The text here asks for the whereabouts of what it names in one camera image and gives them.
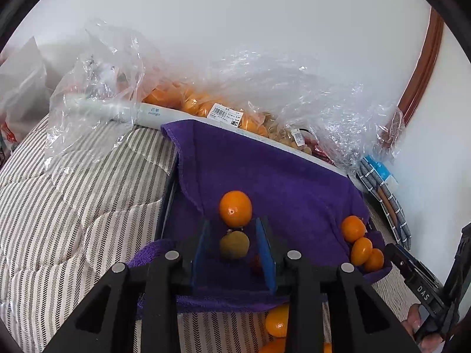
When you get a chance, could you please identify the person's right hand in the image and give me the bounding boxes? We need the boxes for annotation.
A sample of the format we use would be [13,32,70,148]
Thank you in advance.
[402,304,443,353]

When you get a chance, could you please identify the blue white tissue pack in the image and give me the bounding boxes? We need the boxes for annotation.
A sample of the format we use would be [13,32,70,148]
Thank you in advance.
[365,155,398,194]

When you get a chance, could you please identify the large orange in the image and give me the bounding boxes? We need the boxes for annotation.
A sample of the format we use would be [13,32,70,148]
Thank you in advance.
[259,338,286,353]

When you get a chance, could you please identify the green kiwi fruit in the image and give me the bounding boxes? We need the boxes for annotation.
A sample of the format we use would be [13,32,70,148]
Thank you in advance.
[220,230,250,260]

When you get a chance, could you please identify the blue checked folded cloth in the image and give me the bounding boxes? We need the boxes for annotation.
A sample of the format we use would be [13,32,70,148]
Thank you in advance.
[358,157,412,250]

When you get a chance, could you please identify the crumpled clear plastic bag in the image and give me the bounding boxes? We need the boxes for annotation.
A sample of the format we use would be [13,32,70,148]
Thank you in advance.
[44,20,165,171]

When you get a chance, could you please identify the brown wooden door frame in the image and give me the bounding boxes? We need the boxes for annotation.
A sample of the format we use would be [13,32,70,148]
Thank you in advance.
[379,8,445,149]

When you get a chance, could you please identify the clear plastic bags of fruit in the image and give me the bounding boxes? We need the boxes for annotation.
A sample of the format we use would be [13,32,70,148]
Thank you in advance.
[144,49,405,171]

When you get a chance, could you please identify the striped quilted mattress cover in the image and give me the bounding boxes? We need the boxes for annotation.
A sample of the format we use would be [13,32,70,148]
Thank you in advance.
[0,113,417,353]

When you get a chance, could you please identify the white plastic bag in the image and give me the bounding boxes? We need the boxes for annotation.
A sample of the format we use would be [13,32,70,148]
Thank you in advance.
[1,37,50,155]

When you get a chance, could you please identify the purple towel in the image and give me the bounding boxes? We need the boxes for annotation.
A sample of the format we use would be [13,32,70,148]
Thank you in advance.
[130,120,370,312]

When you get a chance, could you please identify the orange mandarin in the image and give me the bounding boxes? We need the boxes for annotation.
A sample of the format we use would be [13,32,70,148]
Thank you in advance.
[219,190,252,228]
[341,215,366,243]
[265,304,289,338]

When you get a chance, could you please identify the small red apple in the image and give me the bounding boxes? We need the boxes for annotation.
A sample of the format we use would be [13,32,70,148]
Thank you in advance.
[251,254,262,270]

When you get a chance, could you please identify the oval yellow orange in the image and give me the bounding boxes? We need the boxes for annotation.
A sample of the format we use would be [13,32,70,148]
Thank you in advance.
[351,237,373,266]

